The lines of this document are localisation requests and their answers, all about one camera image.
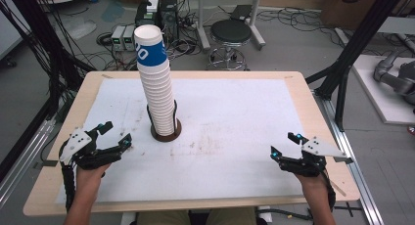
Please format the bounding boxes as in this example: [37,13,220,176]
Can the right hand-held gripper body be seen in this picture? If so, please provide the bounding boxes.
[278,136,348,178]

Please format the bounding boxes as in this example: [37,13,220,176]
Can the person's left leg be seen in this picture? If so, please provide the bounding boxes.
[136,208,191,225]

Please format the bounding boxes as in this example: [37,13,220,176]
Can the person's leg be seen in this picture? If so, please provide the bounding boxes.
[208,207,257,225]
[136,208,191,225]

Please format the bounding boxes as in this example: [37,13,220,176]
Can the black wire cup holder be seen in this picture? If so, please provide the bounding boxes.
[146,100,183,143]

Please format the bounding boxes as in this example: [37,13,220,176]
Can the black cable chain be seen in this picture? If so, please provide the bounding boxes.
[321,170,337,213]
[60,159,78,213]

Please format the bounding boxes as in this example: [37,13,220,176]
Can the white table mat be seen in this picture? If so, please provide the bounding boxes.
[54,77,307,204]

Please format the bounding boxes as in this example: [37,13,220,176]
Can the black metal frame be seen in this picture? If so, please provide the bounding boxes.
[0,0,97,174]
[305,0,409,131]

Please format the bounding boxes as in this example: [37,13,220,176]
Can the small black computer case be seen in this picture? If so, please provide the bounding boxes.
[134,1,161,27]

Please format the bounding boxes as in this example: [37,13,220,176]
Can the grey power supply unit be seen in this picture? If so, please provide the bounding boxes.
[111,24,126,52]
[122,24,137,52]

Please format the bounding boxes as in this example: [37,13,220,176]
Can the wooden desk white legs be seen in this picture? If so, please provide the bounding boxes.
[195,0,267,52]

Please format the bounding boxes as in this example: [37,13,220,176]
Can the black round stool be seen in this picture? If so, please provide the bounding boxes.
[206,19,253,71]

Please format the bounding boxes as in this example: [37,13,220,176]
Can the black computer tower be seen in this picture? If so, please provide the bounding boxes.
[160,0,180,41]

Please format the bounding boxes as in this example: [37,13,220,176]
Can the person's left hand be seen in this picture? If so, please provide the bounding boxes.
[75,162,112,194]

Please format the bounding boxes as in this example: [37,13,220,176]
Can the white platform board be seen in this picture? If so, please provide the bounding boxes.
[351,54,415,125]

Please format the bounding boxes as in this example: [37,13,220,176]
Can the person's right leg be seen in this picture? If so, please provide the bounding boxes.
[208,207,257,225]

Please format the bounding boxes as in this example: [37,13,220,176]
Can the brown cardboard box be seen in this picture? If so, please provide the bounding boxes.
[321,0,391,31]

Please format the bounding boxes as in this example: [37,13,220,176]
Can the aluminium rail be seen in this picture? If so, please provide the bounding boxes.
[0,118,57,208]
[312,89,386,225]

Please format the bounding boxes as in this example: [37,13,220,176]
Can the stack of white paper cups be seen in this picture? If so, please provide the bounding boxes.
[133,23,179,137]

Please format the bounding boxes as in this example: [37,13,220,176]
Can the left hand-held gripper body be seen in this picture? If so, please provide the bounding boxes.
[58,126,123,171]

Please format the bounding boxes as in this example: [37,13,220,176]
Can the person's right hand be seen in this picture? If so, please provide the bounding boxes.
[294,170,331,200]

